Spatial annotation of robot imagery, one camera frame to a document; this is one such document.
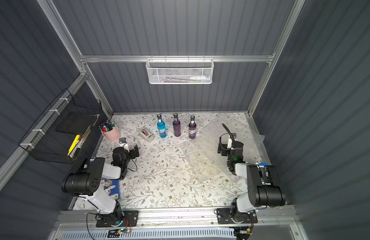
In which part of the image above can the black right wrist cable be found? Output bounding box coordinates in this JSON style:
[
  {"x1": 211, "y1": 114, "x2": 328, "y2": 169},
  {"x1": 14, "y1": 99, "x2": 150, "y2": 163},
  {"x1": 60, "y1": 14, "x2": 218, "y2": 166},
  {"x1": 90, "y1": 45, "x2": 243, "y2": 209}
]
[{"x1": 221, "y1": 123, "x2": 236, "y2": 142}]

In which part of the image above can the yellow highlighter in basket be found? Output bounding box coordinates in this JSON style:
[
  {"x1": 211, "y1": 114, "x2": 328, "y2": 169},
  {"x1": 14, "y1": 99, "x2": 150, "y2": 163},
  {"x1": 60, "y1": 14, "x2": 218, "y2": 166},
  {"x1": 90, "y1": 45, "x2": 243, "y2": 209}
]
[{"x1": 68, "y1": 135, "x2": 82, "y2": 156}]

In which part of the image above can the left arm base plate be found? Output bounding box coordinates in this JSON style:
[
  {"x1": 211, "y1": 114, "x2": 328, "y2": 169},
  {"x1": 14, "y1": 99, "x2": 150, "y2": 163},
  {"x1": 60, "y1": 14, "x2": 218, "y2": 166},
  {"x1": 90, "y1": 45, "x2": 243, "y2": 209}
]
[{"x1": 96, "y1": 211, "x2": 140, "y2": 228}]

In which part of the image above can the black wire wall basket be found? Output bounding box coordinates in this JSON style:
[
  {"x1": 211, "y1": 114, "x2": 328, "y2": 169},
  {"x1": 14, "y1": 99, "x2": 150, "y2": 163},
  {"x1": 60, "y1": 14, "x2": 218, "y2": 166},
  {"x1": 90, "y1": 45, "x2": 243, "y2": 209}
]
[{"x1": 19, "y1": 92, "x2": 107, "y2": 164}]

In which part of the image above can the aluminium front rail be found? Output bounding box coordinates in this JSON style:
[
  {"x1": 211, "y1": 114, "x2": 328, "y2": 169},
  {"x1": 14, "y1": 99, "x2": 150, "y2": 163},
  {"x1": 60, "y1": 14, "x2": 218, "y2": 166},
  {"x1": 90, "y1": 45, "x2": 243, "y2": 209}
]
[{"x1": 53, "y1": 205, "x2": 300, "y2": 231}]

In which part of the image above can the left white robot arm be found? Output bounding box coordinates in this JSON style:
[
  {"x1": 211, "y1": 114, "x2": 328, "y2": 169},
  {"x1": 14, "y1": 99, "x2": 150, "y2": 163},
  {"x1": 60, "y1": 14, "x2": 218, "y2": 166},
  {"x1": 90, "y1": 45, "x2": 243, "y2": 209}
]
[{"x1": 62, "y1": 146, "x2": 140, "y2": 228}]

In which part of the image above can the bubble wrap sheet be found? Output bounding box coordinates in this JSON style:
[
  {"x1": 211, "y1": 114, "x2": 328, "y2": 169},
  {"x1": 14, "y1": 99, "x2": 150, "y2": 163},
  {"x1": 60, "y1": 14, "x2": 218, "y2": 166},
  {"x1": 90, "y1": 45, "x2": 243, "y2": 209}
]
[
  {"x1": 196, "y1": 116, "x2": 264, "y2": 166},
  {"x1": 180, "y1": 136, "x2": 240, "y2": 182}
]

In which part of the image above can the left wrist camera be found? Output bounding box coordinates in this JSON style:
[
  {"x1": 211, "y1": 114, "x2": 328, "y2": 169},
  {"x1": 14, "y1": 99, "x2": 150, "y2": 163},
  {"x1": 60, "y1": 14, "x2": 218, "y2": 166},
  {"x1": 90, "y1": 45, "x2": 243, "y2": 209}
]
[{"x1": 119, "y1": 138, "x2": 129, "y2": 151}]

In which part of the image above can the pink marker cup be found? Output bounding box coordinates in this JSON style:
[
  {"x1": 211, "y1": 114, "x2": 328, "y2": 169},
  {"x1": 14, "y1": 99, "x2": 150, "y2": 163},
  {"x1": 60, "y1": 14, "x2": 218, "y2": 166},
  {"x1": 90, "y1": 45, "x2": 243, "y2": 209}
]
[{"x1": 99, "y1": 120, "x2": 121, "y2": 142}]

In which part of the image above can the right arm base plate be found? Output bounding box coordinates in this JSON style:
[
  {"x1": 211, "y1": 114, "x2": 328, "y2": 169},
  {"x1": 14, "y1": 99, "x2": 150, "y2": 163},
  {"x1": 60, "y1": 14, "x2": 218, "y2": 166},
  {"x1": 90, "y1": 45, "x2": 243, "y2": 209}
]
[{"x1": 213, "y1": 208, "x2": 258, "y2": 225}]

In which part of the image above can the dark purple labelled bottle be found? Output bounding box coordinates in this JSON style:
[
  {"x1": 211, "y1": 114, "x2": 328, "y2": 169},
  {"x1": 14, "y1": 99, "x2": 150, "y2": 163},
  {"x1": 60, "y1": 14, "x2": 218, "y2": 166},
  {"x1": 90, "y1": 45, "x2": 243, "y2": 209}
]
[{"x1": 188, "y1": 115, "x2": 196, "y2": 139}]

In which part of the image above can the blue sticker sheet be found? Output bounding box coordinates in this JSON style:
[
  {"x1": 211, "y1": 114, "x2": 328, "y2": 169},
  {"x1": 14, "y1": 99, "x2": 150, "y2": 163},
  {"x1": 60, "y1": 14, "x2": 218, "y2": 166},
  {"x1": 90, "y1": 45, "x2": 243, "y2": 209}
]
[{"x1": 101, "y1": 179, "x2": 121, "y2": 200}]

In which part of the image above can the purple liquid glass bottle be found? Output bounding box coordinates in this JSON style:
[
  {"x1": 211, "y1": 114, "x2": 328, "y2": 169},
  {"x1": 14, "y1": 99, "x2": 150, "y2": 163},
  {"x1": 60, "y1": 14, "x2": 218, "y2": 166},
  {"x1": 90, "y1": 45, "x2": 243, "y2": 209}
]
[{"x1": 173, "y1": 113, "x2": 182, "y2": 137}]

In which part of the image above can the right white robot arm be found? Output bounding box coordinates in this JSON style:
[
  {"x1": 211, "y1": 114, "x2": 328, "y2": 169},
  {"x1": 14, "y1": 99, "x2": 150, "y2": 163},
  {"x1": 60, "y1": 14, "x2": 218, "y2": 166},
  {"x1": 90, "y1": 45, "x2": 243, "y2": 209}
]
[{"x1": 214, "y1": 134, "x2": 286, "y2": 225}]

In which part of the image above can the white ventilated cable duct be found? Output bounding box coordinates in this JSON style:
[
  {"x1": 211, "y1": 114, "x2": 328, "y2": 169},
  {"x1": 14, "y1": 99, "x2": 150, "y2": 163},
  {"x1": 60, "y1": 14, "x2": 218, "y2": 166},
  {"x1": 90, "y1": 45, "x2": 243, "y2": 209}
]
[{"x1": 58, "y1": 227, "x2": 236, "y2": 240}]

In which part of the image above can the blue liquid glass bottle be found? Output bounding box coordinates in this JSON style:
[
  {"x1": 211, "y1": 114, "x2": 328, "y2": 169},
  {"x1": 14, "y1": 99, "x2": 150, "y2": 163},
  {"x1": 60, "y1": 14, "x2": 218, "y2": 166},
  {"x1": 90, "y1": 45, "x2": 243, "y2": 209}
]
[{"x1": 157, "y1": 114, "x2": 167, "y2": 138}]

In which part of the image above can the blue-lid pencil jar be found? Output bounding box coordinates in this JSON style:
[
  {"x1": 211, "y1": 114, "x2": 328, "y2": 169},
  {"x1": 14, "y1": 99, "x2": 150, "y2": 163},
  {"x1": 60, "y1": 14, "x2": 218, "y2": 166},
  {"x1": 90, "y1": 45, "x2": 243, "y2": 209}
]
[{"x1": 257, "y1": 163, "x2": 271, "y2": 172}]

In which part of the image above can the white tape dispenser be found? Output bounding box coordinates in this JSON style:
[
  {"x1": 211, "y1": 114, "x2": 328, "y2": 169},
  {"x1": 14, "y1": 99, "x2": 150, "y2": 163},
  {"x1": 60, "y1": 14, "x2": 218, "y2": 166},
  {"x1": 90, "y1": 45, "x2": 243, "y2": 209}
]
[{"x1": 138, "y1": 128, "x2": 155, "y2": 143}]

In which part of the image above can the black notebook in basket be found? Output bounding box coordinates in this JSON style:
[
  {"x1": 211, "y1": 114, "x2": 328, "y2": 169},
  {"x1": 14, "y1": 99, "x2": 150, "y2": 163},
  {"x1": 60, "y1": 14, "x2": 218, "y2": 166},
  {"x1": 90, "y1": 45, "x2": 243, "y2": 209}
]
[{"x1": 56, "y1": 112, "x2": 97, "y2": 136}]

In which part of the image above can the white wire wall basket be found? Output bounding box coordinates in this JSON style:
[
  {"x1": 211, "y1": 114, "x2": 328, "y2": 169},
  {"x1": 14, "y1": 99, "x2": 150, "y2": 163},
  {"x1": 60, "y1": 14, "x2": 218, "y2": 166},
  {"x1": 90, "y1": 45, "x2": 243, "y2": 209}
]
[{"x1": 146, "y1": 59, "x2": 214, "y2": 85}]

